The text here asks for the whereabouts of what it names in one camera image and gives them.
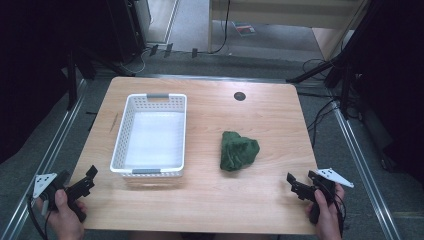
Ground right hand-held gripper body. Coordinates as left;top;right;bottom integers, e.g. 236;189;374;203
307;167;355;225

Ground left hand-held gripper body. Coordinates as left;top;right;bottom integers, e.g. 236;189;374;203
32;169;90;224

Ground person's left hand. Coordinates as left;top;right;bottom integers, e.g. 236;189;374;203
35;189;88;240

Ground person's right hand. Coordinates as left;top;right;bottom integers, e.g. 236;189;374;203
305;183;346;240

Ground dark green crumpled cloth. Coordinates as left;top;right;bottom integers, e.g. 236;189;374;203
219;130;261;173

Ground white perforated plastic basket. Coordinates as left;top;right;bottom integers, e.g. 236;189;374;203
109;93;188;178

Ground black metal stand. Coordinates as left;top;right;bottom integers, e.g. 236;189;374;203
65;49;98;112

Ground black tripod stand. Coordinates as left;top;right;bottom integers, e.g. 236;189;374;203
285;39;358;121

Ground black curtain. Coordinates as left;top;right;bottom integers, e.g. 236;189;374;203
346;0;424;184
0;0;111;165

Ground black cabinet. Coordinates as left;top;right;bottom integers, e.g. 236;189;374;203
105;0;148;65

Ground thin book on floor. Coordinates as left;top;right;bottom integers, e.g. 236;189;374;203
232;21;257;37

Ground light wooden shelf unit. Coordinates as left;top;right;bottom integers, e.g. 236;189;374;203
207;0;370;62

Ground aluminium floor rail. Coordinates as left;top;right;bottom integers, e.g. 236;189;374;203
331;99;403;240
135;73;288;85
0;79;89;240

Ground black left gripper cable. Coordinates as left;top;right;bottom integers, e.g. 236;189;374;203
27;195;51;240

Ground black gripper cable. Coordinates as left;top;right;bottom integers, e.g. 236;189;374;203
332;189;348;238
27;195;51;240

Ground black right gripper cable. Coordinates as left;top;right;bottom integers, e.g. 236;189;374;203
332;189;348;238

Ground black floor cables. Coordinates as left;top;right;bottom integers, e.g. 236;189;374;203
301;58;341;149

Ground white floor cable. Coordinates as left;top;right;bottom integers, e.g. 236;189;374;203
119;46;150;76

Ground black hanging cable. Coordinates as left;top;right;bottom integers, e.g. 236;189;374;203
209;0;232;55

